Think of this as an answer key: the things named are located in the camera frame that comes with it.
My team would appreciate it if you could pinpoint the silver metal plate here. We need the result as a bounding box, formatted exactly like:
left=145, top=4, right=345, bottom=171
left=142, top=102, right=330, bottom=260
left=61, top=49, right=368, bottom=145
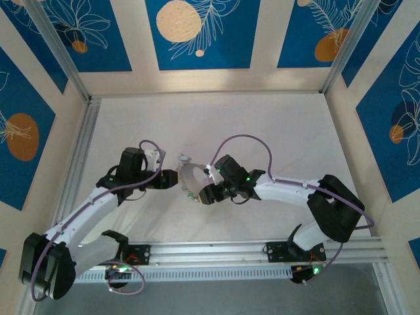
left=176, top=162, right=211, bottom=201

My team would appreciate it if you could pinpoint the black controller box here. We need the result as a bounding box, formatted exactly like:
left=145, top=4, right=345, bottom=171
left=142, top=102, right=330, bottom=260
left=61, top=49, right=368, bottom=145
left=290, top=263, right=326, bottom=285
left=104, top=264, right=134, bottom=290

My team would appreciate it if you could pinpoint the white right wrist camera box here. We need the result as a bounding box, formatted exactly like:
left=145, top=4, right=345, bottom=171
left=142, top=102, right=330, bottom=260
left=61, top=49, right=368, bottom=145
left=203, top=163, right=219, bottom=184

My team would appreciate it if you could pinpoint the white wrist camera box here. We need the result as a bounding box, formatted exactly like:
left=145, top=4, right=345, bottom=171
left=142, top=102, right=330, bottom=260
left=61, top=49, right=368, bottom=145
left=203, top=163, right=219, bottom=184
left=143, top=149, right=165, bottom=171

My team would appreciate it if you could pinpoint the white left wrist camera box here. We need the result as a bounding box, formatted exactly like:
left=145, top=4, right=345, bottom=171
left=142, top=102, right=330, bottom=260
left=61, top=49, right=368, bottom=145
left=143, top=149, right=165, bottom=171

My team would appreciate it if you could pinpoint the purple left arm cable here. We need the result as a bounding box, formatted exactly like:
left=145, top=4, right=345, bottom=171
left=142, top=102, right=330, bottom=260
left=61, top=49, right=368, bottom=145
left=30, top=140, right=165, bottom=302

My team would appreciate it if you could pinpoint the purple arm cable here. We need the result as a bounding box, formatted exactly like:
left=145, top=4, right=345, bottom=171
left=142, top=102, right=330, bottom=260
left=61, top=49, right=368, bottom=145
left=209, top=134, right=375, bottom=287
left=30, top=140, right=165, bottom=302

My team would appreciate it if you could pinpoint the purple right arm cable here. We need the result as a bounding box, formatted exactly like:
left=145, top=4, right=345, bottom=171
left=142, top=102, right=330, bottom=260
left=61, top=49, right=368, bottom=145
left=209, top=134, right=375, bottom=287

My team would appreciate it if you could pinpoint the aluminium side rail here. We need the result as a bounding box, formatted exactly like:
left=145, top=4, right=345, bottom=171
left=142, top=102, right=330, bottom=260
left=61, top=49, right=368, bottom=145
left=57, top=94, right=101, bottom=221

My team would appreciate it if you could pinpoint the aluminium frame rail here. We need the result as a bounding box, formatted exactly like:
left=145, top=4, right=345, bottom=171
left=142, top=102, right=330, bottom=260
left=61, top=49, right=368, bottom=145
left=73, top=236, right=387, bottom=268

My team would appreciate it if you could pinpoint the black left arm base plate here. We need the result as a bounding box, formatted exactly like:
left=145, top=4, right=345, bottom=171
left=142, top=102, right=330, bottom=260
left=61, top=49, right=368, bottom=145
left=113, top=244, right=152, bottom=267

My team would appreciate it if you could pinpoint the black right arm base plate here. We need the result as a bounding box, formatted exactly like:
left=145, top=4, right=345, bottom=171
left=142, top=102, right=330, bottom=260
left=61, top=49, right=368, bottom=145
left=267, top=241, right=327, bottom=263

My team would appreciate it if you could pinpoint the grey slotted cable duct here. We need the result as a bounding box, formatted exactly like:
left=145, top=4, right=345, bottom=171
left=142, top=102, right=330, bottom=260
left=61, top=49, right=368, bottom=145
left=75, top=264, right=293, bottom=285

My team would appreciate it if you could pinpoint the blue floral wall poster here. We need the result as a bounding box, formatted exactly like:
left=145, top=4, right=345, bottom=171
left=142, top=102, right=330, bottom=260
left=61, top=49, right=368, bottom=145
left=145, top=0, right=262, bottom=71
left=41, top=0, right=133, bottom=73
left=0, top=0, right=69, bottom=95
left=356, top=29, right=420, bottom=203
left=341, top=0, right=404, bottom=89
left=408, top=237, right=420, bottom=264
left=277, top=0, right=367, bottom=69
left=0, top=45, right=56, bottom=211

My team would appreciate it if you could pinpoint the aluminium frame post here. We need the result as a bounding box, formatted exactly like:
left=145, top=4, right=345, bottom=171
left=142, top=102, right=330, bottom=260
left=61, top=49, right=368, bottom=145
left=24, top=0, right=92, bottom=103
left=320, top=0, right=385, bottom=95

